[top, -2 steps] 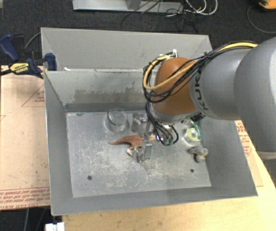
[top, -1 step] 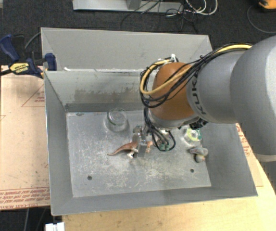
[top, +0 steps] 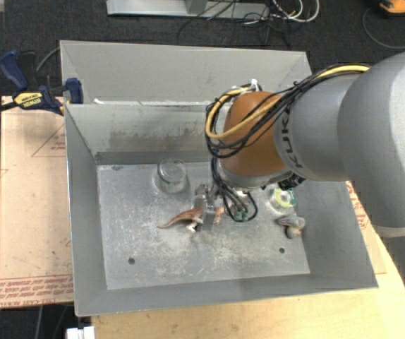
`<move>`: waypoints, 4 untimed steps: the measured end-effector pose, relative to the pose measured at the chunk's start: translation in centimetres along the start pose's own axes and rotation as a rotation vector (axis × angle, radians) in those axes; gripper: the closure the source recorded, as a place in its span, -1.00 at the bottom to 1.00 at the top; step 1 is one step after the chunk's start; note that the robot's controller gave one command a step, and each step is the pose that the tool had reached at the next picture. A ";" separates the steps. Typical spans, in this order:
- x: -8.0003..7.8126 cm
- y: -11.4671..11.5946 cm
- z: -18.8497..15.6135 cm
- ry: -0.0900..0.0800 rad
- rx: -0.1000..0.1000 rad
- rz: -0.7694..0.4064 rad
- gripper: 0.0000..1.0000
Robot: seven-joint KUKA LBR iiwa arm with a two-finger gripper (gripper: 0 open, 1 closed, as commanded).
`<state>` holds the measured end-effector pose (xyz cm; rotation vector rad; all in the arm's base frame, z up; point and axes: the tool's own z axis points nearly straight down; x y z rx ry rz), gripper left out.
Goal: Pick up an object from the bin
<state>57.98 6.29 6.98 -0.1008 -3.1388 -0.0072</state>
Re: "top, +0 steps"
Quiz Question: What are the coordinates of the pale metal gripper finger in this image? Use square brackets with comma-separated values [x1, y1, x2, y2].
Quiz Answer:
[193, 184, 207, 212]
[202, 204, 218, 232]

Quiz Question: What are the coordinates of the clear glass cup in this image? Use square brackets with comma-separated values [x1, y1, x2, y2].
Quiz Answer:
[152, 157, 191, 194]

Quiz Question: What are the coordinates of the clear tape roll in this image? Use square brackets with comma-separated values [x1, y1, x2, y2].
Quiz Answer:
[268, 188, 298, 212]

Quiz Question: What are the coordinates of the brown toy dinosaur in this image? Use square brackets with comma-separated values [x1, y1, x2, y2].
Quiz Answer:
[157, 206, 225, 233]

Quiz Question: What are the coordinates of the grey metal bin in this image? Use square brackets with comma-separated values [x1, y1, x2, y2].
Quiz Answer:
[59, 40, 379, 318]

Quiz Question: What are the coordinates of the brown cardboard board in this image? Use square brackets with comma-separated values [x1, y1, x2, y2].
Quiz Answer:
[0, 95, 387, 310]

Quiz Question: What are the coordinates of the grey toy duck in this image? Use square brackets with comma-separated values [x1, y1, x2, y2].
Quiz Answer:
[276, 215, 307, 240]

